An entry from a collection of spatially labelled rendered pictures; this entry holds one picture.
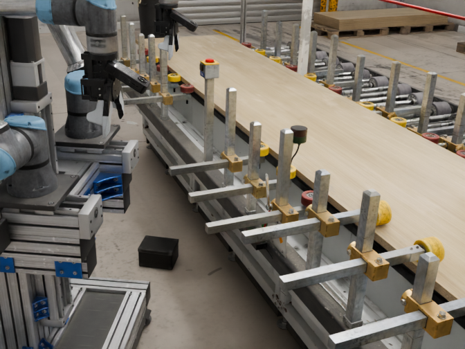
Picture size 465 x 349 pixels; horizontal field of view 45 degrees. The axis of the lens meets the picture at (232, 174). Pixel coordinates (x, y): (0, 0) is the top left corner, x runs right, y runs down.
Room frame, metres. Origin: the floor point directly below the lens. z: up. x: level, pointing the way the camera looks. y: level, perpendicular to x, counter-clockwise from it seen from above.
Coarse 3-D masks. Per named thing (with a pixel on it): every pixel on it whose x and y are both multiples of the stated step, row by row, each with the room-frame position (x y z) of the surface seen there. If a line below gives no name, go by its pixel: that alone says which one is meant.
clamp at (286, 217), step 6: (276, 204) 1.85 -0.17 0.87; (288, 204) 1.86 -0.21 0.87; (276, 210) 1.84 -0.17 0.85; (282, 210) 1.81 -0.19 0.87; (288, 210) 1.81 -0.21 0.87; (294, 210) 1.81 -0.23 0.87; (282, 216) 1.80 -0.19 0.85; (288, 216) 1.77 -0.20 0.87; (294, 216) 1.78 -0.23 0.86; (282, 222) 1.80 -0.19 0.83; (288, 222) 1.77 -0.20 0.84
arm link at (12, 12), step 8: (0, 0) 1.55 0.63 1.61; (8, 0) 1.55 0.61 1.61; (16, 0) 1.54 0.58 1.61; (24, 0) 1.54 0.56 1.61; (32, 0) 1.53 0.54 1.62; (0, 8) 1.55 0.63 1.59; (8, 8) 1.55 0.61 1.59; (16, 8) 1.54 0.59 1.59; (24, 8) 1.54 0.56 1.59; (32, 8) 1.53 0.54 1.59; (32, 16) 1.56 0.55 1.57
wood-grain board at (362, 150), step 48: (192, 48) 4.27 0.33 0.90; (240, 48) 4.33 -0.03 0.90; (240, 96) 3.09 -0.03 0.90; (288, 96) 3.12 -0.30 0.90; (336, 96) 3.15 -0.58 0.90; (336, 144) 2.40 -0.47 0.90; (384, 144) 2.42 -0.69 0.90; (432, 144) 2.44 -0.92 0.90; (336, 192) 1.91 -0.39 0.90; (384, 192) 1.93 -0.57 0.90; (432, 192) 1.94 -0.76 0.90; (384, 240) 1.58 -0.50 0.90
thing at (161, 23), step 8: (160, 8) 2.22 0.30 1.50; (168, 8) 2.20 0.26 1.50; (160, 16) 2.22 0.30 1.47; (168, 16) 2.22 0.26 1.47; (160, 24) 2.20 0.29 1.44; (168, 24) 2.20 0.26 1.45; (176, 24) 2.23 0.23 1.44; (160, 32) 2.20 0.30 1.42; (168, 32) 2.20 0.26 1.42; (176, 32) 2.23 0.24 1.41
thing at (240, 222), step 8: (296, 208) 1.84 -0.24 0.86; (304, 208) 1.85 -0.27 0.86; (248, 216) 1.77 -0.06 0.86; (256, 216) 1.78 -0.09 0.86; (264, 216) 1.78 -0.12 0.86; (272, 216) 1.79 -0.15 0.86; (280, 216) 1.80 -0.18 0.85; (208, 224) 1.71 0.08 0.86; (216, 224) 1.71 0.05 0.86; (224, 224) 1.71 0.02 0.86; (232, 224) 1.73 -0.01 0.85; (240, 224) 1.74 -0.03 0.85; (248, 224) 1.75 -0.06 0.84; (256, 224) 1.76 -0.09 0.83; (208, 232) 1.69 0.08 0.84; (216, 232) 1.70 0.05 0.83
